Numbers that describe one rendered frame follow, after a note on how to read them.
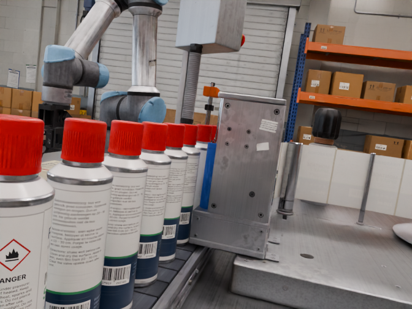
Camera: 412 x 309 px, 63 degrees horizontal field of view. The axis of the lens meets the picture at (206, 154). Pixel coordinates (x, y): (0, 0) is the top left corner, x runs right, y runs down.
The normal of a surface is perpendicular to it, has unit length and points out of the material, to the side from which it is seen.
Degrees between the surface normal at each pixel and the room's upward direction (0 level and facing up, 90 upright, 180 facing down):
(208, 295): 0
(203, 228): 90
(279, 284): 90
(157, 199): 90
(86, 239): 90
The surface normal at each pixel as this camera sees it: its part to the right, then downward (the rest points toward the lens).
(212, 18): -0.74, -0.03
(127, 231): 0.58, 0.16
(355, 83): -0.09, 0.10
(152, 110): 0.85, 0.25
